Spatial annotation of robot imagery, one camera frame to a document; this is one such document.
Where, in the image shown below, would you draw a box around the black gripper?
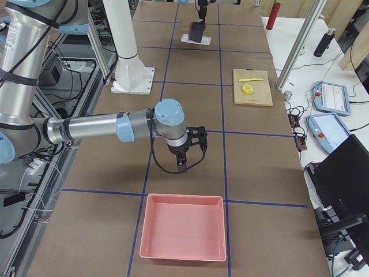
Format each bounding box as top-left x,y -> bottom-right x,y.
195,0 -> 215,12
168,145 -> 190,173

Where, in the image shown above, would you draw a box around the grey cleaning cloth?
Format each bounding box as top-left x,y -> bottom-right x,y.
188,21 -> 206,43

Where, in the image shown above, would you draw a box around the white chopstick rest tray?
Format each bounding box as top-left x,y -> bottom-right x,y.
180,33 -> 213,47

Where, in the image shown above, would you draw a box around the pink plastic tray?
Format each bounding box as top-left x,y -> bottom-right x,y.
139,193 -> 227,262

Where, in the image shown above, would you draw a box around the red cylinder bottle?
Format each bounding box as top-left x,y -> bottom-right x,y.
266,1 -> 281,30

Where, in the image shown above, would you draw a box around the yellow plastic knife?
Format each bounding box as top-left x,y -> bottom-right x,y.
238,78 -> 264,83

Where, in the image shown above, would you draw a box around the yellow lemon slice toy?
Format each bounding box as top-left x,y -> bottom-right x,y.
242,84 -> 253,95

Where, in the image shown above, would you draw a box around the bamboo cutting board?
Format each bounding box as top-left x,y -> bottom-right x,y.
233,69 -> 273,107

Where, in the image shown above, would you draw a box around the far usb hub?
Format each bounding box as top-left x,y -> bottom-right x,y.
288,114 -> 300,128

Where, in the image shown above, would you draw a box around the usb hub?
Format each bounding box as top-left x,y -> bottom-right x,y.
294,136 -> 307,152
288,114 -> 300,128

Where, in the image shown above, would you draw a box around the near usb hub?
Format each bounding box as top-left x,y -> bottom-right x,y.
294,136 -> 307,152

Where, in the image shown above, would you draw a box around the black bottle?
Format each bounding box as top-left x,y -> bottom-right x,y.
313,28 -> 336,57

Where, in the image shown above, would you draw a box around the near teach pendant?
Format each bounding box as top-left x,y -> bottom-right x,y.
307,112 -> 351,154

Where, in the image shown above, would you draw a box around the teach pendant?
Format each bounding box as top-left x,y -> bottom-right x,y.
307,112 -> 351,154
312,81 -> 351,117

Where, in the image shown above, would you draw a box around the far teach pendant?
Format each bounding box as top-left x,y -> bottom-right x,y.
312,81 -> 351,117

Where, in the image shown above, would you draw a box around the black laptop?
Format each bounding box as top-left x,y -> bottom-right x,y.
305,134 -> 369,226

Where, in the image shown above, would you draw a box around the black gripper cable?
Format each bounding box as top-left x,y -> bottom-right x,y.
149,134 -> 207,175

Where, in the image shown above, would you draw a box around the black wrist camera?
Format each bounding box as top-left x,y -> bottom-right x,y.
186,126 -> 208,153

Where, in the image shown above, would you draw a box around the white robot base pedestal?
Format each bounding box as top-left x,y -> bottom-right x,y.
103,0 -> 155,95

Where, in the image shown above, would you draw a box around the aluminium frame post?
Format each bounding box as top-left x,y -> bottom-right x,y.
276,0 -> 327,91

